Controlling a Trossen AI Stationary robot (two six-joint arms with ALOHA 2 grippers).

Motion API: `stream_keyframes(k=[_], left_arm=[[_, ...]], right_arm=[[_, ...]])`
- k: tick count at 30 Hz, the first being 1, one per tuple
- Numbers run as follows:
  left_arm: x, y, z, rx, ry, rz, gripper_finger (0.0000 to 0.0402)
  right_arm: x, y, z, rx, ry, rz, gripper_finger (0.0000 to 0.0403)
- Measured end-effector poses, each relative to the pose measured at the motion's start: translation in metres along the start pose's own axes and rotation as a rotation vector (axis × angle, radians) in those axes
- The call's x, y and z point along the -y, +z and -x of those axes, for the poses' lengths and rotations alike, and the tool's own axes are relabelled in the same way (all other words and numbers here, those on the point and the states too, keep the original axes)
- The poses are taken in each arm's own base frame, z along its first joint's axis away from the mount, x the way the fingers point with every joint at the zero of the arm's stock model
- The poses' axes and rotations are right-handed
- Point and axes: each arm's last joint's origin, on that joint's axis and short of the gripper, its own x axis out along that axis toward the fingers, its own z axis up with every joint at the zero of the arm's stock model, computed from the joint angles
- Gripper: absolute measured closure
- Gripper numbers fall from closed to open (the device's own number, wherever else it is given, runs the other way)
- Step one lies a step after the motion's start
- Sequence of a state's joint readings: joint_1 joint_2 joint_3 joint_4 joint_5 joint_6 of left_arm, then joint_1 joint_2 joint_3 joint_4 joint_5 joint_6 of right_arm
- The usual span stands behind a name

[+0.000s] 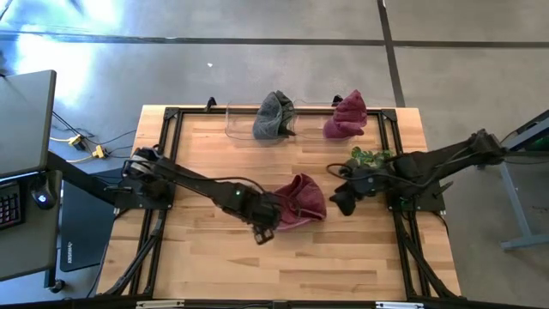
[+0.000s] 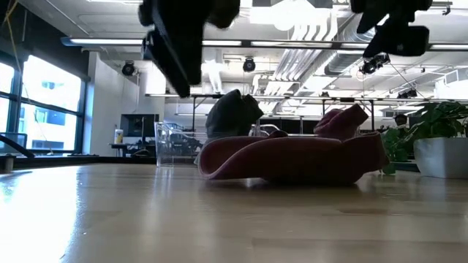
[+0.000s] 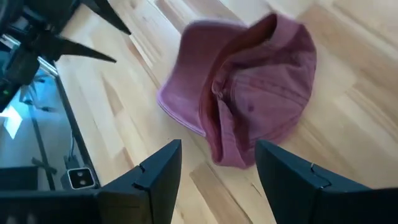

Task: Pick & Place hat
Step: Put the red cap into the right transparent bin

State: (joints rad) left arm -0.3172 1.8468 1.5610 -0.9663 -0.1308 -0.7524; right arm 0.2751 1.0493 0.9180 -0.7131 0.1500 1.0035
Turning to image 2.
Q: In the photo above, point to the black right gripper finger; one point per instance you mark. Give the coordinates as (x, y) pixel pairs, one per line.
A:
(373, 22)
(402, 42)

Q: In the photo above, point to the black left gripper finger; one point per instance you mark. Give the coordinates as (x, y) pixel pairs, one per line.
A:
(164, 62)
(190, 58)

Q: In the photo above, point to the dark grey baseball cap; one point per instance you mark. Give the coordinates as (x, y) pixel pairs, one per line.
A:
(225, 113)

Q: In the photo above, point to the black ceiling spotlight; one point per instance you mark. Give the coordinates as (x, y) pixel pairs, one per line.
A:
(249, 64)
(374, 64)
(128, 68)
(407, 94)

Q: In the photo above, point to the long ceiling light strip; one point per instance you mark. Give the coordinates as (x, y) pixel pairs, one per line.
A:
(109, 41)

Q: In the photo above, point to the black background monitor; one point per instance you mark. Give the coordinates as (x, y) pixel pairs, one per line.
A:
(139, 126)

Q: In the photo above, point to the person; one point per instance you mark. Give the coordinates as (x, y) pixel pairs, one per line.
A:
(401, 120)

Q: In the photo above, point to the white yellow bottle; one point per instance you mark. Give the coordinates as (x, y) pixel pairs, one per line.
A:
(118, 136)

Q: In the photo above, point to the background desk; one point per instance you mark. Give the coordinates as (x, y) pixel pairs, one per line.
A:
(128, 146)

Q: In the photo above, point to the small green plant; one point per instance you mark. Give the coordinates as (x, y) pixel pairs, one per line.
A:
(395, 146)

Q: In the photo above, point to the green plant in white pot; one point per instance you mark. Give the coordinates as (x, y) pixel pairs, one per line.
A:
(438, 157)

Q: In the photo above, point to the large window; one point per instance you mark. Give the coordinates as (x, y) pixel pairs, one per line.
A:
(47, 102)

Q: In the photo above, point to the black background workstation frame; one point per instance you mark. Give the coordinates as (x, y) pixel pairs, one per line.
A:
(329, 99)

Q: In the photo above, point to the black metal table frame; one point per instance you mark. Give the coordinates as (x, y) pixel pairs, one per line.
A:
(16, 144)

